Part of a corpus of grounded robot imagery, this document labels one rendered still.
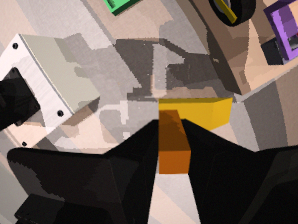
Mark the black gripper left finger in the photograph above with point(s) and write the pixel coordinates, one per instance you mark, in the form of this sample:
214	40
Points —
120	180

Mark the red-headed stop pin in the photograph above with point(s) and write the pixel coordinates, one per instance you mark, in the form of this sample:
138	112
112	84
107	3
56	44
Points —
294	42

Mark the green tray rim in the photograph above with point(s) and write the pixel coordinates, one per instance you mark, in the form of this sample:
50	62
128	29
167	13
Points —
120	7

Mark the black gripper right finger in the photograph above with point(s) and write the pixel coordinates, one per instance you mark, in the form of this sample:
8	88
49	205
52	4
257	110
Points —
230	182

